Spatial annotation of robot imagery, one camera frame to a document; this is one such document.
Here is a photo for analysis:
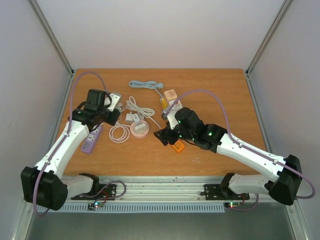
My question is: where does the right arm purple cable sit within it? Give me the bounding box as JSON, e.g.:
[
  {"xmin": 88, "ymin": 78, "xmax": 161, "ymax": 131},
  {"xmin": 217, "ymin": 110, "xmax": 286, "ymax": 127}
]
[{"xmin": 168, "ymin": 89, "xmax": 317, "ymax": 213}]

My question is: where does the pink round power strip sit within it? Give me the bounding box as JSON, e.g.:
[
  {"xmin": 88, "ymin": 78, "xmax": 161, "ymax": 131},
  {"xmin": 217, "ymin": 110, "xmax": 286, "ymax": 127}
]
[{"xmin": 108, "ymin": 120, "xmax": 151, "ymax": 145}]

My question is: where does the white plug adapter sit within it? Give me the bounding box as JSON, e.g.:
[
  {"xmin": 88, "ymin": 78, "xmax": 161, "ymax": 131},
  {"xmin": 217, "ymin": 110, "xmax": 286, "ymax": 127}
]
[{"xmin": 134, "ymin": 123, "xmax": 149, "ymax": 134}]

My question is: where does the white orange-strip cord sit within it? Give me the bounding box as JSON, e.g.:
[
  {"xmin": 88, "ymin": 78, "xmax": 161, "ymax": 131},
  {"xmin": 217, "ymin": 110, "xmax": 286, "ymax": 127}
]
[{"xmin": 125, "ymin": 96, "xmax": 163, "ymax": 130}]

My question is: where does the tan cube adapter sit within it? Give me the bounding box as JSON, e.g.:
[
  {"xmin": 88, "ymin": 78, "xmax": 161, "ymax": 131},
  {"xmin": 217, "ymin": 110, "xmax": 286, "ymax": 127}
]
[{"xmin": 164, "ymin": 89, "xmax": 178, "ymax": 102}]

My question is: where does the yellow cube socket adapter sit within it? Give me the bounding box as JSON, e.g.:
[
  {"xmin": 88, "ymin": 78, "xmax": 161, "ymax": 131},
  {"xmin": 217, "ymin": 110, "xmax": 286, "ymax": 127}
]
[{"xmin": 160, "ymin": 97, "xmax": 168, "ymax": 109}]

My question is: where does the orange power strip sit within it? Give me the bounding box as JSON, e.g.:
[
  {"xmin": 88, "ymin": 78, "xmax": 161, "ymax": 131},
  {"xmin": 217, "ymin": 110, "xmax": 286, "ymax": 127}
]
[{"xmin": 171, "ymin": 140, "xmax": 185, "ymax": 153}]

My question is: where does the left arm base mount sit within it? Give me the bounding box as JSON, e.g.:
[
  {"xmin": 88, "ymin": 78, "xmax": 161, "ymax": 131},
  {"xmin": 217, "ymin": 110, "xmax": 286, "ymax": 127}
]
[{"xmin": 71, "ymin": 184, "xmax": 117, "ymax": 201}]

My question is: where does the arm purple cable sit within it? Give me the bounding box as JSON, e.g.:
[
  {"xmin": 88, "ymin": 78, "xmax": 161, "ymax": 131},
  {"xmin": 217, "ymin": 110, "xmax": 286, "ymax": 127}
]
[
  {"xmin": 32, "ymin": 71, "xmax": 107, "ymax": 217},
  {"xmin": 168, "ymin": 89, "xmax": 317, "ymax": 213}
]

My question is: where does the purple power strip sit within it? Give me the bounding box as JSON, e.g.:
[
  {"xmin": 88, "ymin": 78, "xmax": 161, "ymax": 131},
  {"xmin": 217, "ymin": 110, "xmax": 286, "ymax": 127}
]
[{"xmin": 81, "ymin": 125, "xmax": 103, "ymax": 155}]

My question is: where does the blue cable tray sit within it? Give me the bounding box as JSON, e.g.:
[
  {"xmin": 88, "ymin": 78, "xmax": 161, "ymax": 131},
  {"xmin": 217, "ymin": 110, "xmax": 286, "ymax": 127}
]
[{"xmin": 59, "ymin": 201, "xmax": 226, "ymax": 214}]

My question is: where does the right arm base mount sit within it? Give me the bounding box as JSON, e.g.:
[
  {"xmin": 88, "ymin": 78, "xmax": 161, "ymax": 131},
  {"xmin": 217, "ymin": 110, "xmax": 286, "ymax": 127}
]
[{"xmin": 200, "ymin": 184, "xmax": 250, "ymax": 201}]

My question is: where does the white cube socket adapter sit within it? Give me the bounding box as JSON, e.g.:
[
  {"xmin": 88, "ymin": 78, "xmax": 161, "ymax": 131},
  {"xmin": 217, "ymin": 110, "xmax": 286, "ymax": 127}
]
[{"xmin": 172, "ymin": 101, "xmax": 183, "ymax": 110}]

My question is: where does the blue power strip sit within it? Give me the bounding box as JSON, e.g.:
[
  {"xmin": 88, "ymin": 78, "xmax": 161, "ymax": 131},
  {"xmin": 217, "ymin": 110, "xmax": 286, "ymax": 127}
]
[{"xmin": 128, "ymin": 80, "xmax": 164, "ymax": 98}]

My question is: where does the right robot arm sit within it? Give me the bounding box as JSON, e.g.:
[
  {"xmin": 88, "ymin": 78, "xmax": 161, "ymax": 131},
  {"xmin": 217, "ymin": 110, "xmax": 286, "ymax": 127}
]
[{"xmin": 153, "ymin": 107, "xmax": 302, "ymax": 206}]

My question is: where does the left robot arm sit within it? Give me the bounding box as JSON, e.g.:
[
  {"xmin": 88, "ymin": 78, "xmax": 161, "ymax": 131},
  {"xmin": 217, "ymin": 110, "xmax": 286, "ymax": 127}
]
[{"xmin": 20, "ymin": 89, "xmax": 121, "ymax": 211}]

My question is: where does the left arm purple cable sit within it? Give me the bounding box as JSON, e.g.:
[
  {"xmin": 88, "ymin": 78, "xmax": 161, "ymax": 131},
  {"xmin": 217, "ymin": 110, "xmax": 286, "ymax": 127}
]
[{"xmin": 32, "ymin": 71, "xmax": 107, "ymax": 217}]

